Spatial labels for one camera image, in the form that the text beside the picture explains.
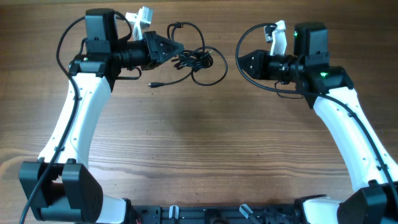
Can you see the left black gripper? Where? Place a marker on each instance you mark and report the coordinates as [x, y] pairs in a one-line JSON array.
[[155, 42]]

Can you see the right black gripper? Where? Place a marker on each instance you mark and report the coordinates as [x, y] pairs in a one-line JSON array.
[[258, 71]]

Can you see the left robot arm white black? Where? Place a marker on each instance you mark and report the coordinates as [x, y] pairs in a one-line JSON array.
[[58, 185]]

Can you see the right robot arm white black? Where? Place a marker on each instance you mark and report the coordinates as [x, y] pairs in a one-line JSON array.
[[329, 91]]

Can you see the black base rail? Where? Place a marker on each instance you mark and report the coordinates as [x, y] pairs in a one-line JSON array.
[[268, 214]]

